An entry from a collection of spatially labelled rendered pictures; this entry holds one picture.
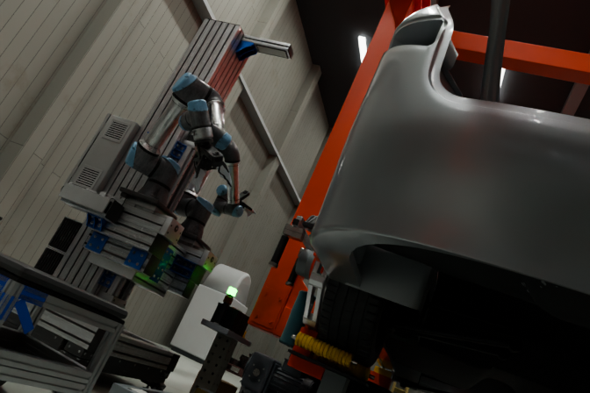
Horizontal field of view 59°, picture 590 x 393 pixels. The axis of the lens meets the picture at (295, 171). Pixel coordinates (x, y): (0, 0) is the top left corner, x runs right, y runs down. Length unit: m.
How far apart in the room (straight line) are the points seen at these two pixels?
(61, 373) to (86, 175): 1.59
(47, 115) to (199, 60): 2.73
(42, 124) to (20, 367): 4.28
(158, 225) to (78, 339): 0.57
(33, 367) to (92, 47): 4.64
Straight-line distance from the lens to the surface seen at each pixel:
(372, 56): 3.57
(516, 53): 3.62
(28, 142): 5.52
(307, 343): 2.26
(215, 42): 3.18
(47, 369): 1.51
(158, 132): 2.52
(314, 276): 2.18
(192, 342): 9.06
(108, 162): 2.93
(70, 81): 5.70
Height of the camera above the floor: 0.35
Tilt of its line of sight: 20 degrees up
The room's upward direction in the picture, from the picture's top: 24 degrees clockwise
